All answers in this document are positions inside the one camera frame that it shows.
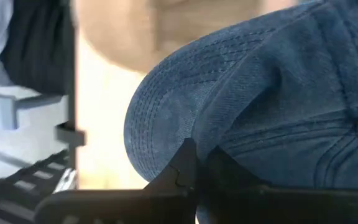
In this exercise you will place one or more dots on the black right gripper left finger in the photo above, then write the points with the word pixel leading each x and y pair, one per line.
pixel 135 207

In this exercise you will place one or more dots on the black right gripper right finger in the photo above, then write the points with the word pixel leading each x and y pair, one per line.
pixel 291 207

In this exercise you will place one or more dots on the denim cloth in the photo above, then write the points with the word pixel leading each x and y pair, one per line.
pixel 259 93

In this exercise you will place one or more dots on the black aluminium table frame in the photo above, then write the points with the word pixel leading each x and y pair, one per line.
pixel 72 62

